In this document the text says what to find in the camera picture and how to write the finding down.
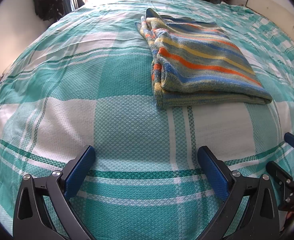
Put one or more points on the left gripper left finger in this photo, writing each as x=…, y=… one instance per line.
x=31, y=218

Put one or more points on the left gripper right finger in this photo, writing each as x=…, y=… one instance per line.
x=260, y=219

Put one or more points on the striped knit sweater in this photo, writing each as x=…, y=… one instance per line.
x=195, y=63

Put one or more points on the cream headboard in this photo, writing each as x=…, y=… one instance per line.
x=275, y=13

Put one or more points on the teal checked bed cover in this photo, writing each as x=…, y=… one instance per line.
x=86, y=81

